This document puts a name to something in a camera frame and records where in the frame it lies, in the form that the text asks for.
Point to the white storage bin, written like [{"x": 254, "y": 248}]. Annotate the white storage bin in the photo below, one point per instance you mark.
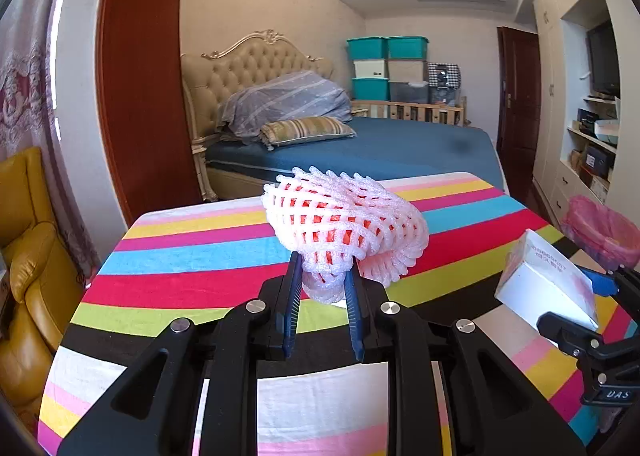
[{"x": 370, "y": 68}]

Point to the teal storage bin top left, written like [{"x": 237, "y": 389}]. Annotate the teal storage bin top left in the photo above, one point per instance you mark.
[{"x": 370, "y": 48}]

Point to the striped colourful table cloth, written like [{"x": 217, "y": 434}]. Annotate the striped colourful table cloth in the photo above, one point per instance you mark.
[{"x": 335, "y": 315}]

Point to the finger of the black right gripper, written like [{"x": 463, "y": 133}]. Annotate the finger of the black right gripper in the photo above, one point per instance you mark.
[
  {"x": 571, "y": 338},
  {"x": 623, "y": 286}
]

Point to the beige tufted headboard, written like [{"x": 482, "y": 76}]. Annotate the beige tufted headboard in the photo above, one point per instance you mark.
[{"x": 208, "y": 80}]

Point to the pink foam fruit net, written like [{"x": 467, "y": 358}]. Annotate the pink foam fruit net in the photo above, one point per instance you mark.
[{"x": 337, "y": 222}]

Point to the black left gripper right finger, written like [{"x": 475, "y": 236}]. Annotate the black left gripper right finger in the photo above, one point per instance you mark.
[{"x": 450, "y": 388}]

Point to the small white carton box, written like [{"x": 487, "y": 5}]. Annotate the small white carton box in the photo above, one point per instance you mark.
[{"x": 538, "y": 279}]

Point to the dark wooden door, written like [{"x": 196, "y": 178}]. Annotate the dark wooden door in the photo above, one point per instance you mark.
[{"x": 519, "y": 114}]

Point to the teal storage bin top right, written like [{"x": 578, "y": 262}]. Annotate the teal storage bin top right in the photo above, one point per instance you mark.
[{"x": 407, "y": 47}]

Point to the wooden crib rail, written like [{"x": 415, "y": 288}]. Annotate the wooden crib rail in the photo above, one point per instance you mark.
[{"x": 411, "y": 111}]

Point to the white built-in wardrobe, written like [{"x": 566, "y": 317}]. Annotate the white built-in wardrobe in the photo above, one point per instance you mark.
[{"x": 569, "y": 107}]

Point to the pink lace curtain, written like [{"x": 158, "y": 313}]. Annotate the pink lace curtain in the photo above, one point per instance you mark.
[{"x": 28, "y": 116}]

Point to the teal storage bin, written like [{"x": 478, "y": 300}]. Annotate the teal storage bin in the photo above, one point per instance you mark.
[
  {"x": 370, "y": 89},
  {"x": 407, "y": 47},
  {"x": 370, "y": 48}
]

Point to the checkered black white bag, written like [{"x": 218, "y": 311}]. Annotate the checkered black white bag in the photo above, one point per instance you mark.
[{"x": 443, "y": 75}]

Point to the teal storage bin bottom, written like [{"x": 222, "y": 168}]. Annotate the teal storage bin bottom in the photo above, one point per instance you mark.
[{"x": 370, "y": 89}]

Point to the grey folded duvet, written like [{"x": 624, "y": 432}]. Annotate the grey folded duvet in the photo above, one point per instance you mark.
[{"x": 294, "y": 95}]

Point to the black television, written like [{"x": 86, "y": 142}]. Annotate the black television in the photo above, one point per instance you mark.
[{"x": 605, "y": 71}]

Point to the grey clear storage bin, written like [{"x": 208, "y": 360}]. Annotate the grey clear storage bin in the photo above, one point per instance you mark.
[{"x": 416, "y": 93}]

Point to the beige storage bin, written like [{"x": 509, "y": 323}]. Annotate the beige storage bin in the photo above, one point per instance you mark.
[{"x": 407, "y": 70}]

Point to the bed with blue cover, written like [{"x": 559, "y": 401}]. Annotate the bed with blue cover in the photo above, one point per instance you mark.
[{"x": 382, "y": 149}]

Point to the pink lined trash bin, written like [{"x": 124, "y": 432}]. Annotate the pink lined trash bin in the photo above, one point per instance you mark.
[{"x": 604, "y": 234}]

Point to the striped pillow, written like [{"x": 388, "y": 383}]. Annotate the striped pillow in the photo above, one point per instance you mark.
[{"x": 304, "y": 130}]

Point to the yellow leather armchair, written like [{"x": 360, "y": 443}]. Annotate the yellow leather armchair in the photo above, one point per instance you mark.
[{"x": 43, "y": 284}]

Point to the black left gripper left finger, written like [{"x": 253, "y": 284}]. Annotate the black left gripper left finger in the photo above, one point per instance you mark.
[{"x": 194, "y": 388}]

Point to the black safe box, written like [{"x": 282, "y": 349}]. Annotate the black safe box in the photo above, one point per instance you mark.
[{"x": 598, "y": 161}]

